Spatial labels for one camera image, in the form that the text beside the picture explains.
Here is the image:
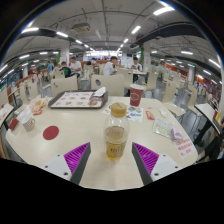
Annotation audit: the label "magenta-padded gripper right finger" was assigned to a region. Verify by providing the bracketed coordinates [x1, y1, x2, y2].
[131, 142, 184, 186]

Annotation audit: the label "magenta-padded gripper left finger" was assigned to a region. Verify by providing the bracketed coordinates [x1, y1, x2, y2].
[42, 142, 92, 186]

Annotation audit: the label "dark food tray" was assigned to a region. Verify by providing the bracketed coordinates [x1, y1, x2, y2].
[48, 89, 109, 110]

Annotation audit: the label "clear bottle with yellow drink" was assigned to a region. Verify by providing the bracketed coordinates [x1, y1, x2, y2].
[103, 102, 131, 161]

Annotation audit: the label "red sauce packet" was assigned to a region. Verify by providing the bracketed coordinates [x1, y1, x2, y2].
[145, 110, 156, 121]

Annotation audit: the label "white patterned mug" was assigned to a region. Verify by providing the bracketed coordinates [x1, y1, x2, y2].
[18, 106, 36, 132]

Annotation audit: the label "flat round red coaster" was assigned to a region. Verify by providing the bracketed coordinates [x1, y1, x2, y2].
[42, 125, 60, 141]

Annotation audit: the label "white sign with red text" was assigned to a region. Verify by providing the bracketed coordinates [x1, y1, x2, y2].
[174, 135, 198, 159]

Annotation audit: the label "neighbouring beige table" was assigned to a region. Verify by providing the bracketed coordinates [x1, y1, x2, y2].
[0, 103, 15, 128]
[194, 103, 223, 134]

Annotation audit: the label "red paper cup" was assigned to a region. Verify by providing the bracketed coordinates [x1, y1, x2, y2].
[129, 83, 146, 108]

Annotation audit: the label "beige chair with round hole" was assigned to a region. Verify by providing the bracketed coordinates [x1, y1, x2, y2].
[50, 75, 79, 98]
[90, 73, 125, 97]

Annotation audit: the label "red box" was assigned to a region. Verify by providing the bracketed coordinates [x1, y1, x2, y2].
[8, 117, 20, 131]

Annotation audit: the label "colourful printed leaflet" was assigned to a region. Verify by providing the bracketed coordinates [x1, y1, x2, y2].
[101, 103, 144, 123]

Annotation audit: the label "ceiling lights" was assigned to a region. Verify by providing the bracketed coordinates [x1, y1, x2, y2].
[0, 6, 223, 78]

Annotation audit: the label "white napkin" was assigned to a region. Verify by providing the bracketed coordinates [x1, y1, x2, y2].
[93, 86, 108, 98]

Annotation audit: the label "person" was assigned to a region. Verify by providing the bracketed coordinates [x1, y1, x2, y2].
[129, 56, 143, 73]
[102, 55, 119, 76]
[59, 60, 72, 78]
[69, 56, 83, 78]
[199, 123, 224, 161]

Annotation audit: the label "ceiling air conditioner unit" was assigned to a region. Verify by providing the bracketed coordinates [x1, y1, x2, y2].
[70, 22, 91, 33]

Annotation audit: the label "small purple packet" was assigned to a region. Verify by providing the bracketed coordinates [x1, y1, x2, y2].
[170, 128, 184, 143]

